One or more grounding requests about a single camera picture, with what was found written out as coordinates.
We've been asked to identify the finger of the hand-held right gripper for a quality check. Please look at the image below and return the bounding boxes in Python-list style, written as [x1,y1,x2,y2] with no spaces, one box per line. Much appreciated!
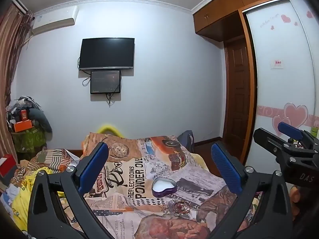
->
[253,128,299,160]
[278,122,319,152]

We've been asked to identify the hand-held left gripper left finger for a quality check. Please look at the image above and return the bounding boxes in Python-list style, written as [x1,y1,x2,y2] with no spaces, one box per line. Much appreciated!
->
[27,142,115,239]

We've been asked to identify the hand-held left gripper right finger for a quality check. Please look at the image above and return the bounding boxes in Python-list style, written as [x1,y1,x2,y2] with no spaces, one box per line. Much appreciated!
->
[211,141,293,239]

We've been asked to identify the red rope bracelet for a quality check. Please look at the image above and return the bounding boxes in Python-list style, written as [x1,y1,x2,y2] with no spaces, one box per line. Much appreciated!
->
[173,201,192,216]

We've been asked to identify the purple heart-shaped tin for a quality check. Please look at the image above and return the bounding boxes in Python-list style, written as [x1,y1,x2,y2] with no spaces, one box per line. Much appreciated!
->
[152,177,177,198]

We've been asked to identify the person's right hand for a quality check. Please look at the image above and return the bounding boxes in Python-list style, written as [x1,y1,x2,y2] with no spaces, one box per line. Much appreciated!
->
[289,186,305,223]

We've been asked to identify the pale yellow bedsheet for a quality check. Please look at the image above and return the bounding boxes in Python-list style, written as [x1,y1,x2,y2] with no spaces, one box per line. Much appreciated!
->
[191,153,210,173]

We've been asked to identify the yellow plastic seat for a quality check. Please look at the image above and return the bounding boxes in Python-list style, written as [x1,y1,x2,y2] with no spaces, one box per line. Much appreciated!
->
[97,123,124,137]

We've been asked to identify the white wardrobe door with hearts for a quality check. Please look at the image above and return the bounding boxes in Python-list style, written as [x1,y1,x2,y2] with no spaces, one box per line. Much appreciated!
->
[243,0,319,165]

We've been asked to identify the striped cloth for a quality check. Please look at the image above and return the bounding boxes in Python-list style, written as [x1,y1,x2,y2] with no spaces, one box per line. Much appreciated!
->
[15,147,83,180]

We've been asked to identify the printed blanket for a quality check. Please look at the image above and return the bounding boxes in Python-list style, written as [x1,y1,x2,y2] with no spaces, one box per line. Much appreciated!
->
[81,131,252,239]

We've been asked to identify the dark blue backpack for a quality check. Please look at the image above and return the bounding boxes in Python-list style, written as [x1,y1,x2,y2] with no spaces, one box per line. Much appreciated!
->
[177,130,195,153]

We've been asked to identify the brown wooden door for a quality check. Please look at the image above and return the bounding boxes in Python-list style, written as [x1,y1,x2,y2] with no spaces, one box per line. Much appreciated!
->
[223,38,253,155]

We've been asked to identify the green camouflage bag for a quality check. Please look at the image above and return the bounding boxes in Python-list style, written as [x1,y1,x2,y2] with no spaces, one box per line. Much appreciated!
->
[11,127,47,154]

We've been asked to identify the yellow cloth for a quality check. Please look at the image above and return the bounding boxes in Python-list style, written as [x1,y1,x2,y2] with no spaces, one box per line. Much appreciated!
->
[10,168,66,232]

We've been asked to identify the orange box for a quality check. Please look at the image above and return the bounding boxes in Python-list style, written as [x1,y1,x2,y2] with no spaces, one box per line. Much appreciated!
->
[14,120,33,132]

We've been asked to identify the brown striped curtain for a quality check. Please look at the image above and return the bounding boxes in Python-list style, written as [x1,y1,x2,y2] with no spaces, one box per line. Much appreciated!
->
[0,4,34,155]

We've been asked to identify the wooden overhead cabinets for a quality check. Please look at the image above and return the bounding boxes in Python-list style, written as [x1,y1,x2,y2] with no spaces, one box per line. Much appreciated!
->
[192,0,298,43]

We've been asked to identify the white air conditioner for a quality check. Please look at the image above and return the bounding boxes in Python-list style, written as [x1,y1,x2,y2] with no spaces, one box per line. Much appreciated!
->
[32,5,79,35]

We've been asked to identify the small black wall monitor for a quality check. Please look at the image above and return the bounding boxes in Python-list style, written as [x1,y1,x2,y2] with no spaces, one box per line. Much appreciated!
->
[90,70,121,94]

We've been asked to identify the black wall television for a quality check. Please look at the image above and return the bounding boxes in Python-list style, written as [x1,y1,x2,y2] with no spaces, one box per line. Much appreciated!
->
[78,38,135,71]

